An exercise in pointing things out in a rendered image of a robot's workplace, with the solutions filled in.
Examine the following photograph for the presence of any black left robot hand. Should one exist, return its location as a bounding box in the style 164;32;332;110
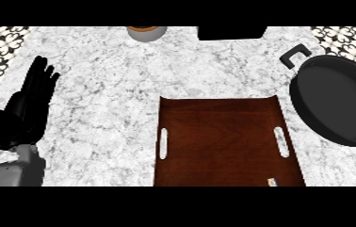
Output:
0;55;61;152

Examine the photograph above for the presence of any black pot with handle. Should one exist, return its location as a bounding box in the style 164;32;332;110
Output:
279;43;356;148

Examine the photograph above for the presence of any dark brown wooden tray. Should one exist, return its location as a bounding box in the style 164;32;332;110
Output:
154;94;307;187

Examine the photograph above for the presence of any black box-shaped appliance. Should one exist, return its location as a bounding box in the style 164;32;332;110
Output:
197;25;269;41

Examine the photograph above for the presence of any grey cup with orange rim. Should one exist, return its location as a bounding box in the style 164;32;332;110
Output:
126;25;168;43

